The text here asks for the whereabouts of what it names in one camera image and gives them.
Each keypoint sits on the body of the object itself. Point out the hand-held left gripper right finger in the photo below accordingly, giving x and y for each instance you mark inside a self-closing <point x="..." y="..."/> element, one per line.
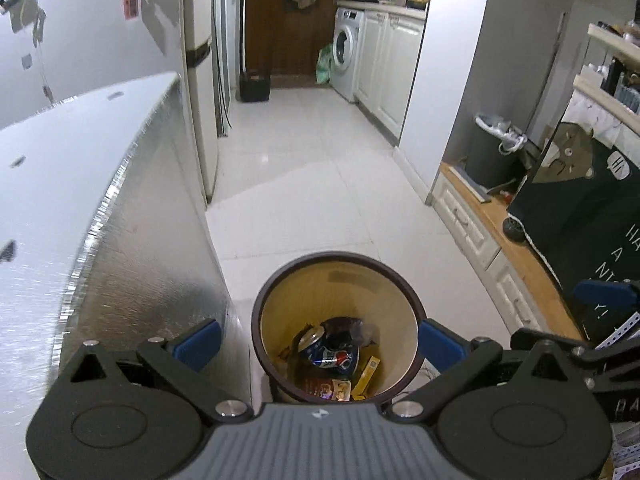
<point x="440" y="345"/>

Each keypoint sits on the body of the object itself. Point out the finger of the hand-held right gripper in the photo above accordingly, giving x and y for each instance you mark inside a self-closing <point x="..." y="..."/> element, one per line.
<point x="610" y="360"/>
<point x="600" y="293"/>

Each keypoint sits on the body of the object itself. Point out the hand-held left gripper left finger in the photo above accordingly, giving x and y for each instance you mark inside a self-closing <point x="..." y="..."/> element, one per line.
<point x="200" y="342"/>

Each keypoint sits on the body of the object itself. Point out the beige trash bin brown rim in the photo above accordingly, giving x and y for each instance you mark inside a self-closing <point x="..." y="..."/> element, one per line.
<point x="395" y="320"/>

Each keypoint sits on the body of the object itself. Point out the yellow snack packet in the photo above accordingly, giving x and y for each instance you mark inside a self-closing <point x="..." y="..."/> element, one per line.
<point x="367" y="375"/>

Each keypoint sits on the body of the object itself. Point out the dark purple snack packet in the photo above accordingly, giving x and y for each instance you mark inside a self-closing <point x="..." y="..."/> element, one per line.
<point x="350" y="331"/>

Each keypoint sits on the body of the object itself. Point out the beige snack packet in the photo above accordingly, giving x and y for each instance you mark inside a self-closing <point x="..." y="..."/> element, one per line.
<point x="342" y="390"/>

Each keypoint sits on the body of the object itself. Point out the blue packet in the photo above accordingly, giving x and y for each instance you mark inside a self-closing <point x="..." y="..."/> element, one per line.
<point x="330" y="352"/>

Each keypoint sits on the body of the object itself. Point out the red snack packet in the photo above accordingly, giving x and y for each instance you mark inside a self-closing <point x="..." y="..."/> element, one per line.
<point x="317" y="387"/>

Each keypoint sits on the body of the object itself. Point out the grey pedal trash can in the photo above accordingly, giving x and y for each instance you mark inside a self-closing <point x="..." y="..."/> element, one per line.
<point x="487" y="160"/>

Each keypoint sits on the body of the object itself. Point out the dark printed cloth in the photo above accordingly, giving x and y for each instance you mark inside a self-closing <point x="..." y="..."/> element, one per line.
<point x="575" y="220"/>

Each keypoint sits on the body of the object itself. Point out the small black object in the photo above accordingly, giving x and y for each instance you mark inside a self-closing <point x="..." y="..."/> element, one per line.
<point x="513" y="228"/>

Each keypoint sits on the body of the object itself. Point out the white drawer cabinet wooden top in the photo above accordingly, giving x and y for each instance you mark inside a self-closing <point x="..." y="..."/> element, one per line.
<point x="500" y="220"/>

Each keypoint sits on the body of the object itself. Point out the white plastic bin liner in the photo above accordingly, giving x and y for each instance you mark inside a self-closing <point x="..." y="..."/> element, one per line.
<point x="507" y="135"/>

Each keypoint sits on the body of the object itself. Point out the long thin pole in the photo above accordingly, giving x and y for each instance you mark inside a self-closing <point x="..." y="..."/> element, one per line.
<point x="552" y="60"/>

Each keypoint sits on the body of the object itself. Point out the grey refrigerator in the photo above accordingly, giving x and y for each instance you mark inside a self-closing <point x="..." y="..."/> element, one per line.
<point x="200" y="85"/>

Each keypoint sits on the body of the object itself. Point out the black crate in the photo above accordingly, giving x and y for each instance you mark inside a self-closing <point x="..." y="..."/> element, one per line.
<point x="255" y="87"/>

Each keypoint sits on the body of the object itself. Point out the white kitchen cabinets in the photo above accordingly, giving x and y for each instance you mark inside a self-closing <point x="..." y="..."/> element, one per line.
<point x="390" y="70"/>

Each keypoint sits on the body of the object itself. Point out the green plastic bag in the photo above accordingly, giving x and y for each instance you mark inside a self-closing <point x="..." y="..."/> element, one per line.
<point x="325" y="66"/>

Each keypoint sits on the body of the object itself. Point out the white washing machine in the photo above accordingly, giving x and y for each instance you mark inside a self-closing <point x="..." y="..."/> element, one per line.
<point x="346" y="55"/>

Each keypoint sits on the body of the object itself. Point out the brown wooden door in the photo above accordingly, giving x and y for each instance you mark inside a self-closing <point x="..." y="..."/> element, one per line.
<point x="280" y="35"/>

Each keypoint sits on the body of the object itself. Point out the red hanging tag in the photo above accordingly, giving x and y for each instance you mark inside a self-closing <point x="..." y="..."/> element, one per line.
<point x="131" y="5"/>

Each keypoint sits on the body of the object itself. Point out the white perforated metal frame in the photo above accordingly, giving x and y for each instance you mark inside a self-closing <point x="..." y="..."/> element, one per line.
<point x="620" y="330"/>

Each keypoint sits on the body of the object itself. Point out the white wall shelf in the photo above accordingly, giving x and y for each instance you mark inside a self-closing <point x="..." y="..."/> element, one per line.
<point x="607" y="87"/>

